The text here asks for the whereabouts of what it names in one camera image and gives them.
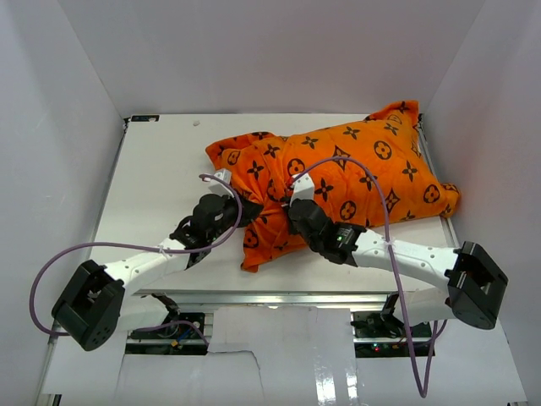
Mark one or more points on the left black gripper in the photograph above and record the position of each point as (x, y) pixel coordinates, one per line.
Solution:
(250, 211)

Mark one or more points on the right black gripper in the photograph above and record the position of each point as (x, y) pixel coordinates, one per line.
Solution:
(292, 227)

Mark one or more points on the orange patterned pillowcase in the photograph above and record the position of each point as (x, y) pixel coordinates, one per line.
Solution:
(360, 170)

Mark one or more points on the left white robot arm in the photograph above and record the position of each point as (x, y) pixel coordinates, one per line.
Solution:
(100, 300)

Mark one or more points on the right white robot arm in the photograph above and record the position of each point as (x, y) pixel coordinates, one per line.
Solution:
(465, 283)

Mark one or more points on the left blue corner label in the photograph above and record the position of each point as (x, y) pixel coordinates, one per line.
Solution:
(145, 118)

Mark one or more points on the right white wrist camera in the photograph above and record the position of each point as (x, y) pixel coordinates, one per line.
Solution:
(302, 187)

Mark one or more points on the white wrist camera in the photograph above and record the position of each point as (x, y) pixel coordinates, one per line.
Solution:
(302, 187)
(217, 180)

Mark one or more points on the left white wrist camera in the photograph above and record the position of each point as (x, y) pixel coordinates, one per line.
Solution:
(217, 180)

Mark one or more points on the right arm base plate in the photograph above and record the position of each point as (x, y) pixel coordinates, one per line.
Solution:
(376, 336)

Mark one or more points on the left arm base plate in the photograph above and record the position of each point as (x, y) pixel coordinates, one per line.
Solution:
(181, 338)

